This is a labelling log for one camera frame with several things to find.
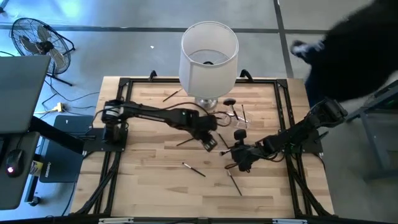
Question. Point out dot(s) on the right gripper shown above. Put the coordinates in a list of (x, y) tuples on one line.
[(253, 152)]

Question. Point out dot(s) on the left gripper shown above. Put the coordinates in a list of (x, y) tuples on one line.
[(205, 127)]

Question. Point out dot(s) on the black spoolie brow brush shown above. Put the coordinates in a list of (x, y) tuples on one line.
[(223, 140)]

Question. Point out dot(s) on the thin black makeup brush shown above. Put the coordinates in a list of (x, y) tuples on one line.
[(224, 152), (244, 113), (185, 142), (172, 95), (234, 183)]

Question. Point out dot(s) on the foundation brush silver ferrule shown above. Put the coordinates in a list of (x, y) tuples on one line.
[(194, 170)]

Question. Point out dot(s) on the large fluffy powder brush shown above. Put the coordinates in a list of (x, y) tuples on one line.
[(229, 101)]

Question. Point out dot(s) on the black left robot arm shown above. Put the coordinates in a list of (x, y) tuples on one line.
[(149, 112)]

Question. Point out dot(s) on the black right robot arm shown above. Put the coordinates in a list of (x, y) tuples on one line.
[(311, 123)]

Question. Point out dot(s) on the clear acrylic organizer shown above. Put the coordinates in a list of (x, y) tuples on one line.
[(237, 123)]

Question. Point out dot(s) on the white shade silver table lamp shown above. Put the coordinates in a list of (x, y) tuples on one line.
[(208, 77)]

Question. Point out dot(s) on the grey metal stand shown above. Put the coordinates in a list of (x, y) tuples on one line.
[(371, 140)]

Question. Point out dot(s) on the black computer case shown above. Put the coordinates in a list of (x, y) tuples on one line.
[(62, 161)]

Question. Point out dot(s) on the person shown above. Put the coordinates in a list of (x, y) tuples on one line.
[(357, 46)]

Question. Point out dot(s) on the beige power strip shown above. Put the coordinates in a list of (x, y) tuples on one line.
[(59, 108)]

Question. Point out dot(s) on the yellow tag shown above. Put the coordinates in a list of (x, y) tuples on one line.
[(36, 168)]

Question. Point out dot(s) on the black caster wheel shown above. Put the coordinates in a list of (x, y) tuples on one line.
[(34, 200)]

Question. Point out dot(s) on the black floor fan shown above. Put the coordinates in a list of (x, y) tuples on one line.
[(43, 46)]

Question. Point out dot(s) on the grey monitor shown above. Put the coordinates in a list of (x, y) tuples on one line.
[(21, 93)]

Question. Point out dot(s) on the black computer mouse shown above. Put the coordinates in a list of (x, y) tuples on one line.
[(14, 161)]

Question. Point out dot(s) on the dark grey desk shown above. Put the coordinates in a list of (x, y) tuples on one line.
[(18, 193)]

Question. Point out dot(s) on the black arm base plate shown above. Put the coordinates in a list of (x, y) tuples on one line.
[(93, 144), (314, 146)]

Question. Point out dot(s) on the black frame clamp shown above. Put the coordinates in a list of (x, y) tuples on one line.
[(246, 74), (152, 74)]

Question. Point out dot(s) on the white bracket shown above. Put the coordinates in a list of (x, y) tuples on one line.
[(116, 220), (289, 221)]

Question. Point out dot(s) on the black aluminium table frame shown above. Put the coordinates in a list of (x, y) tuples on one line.
[(149, 80)]

